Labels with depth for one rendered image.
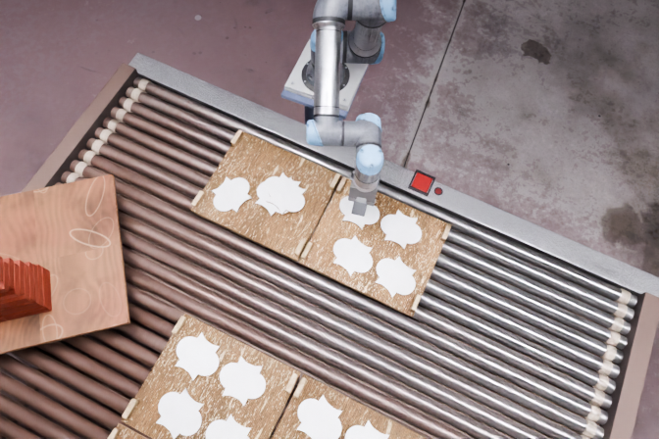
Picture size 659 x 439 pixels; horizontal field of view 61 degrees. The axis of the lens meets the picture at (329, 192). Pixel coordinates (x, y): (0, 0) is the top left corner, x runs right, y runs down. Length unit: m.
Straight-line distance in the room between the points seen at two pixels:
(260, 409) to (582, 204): 2.13
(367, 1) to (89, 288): 1.18
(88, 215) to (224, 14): 2.04
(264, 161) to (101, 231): 0.59
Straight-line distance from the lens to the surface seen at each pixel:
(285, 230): 1.91
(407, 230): 1.93
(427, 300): 1.90
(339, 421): 1.79
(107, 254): 1.88
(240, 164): 2.03
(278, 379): 1.81
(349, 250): 1.88
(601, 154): 3.49
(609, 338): 2.07
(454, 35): 3.66
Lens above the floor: 2.73
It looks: 66 degrees down
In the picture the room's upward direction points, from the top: 4 degrees clockwise
